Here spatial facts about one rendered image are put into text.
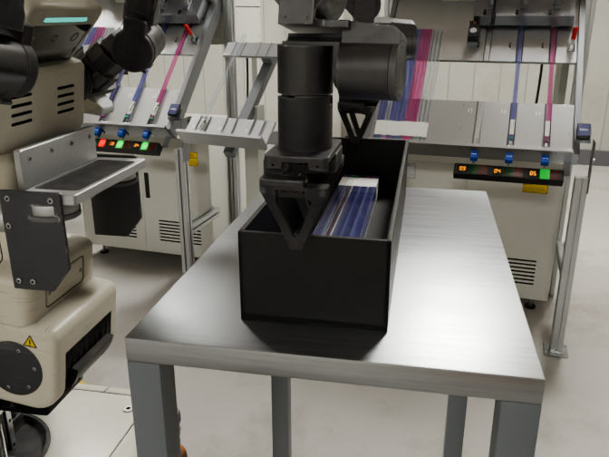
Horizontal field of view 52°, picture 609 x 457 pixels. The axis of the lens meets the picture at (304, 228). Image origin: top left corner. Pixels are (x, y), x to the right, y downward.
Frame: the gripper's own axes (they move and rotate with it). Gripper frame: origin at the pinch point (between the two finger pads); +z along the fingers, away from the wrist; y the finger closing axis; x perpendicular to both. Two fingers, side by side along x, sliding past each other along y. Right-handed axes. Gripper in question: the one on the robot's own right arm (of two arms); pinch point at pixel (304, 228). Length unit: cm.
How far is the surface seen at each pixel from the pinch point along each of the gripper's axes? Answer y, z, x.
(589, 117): 454, 51, -137
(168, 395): -5.2, 20.1, 15.2
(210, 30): 198, -16, 79
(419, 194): 58, 11, -12
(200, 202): 192, 58, 85
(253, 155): 162, 29, 51
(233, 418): 86, 92, 38
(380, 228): 32.2, 10.5, -6.3
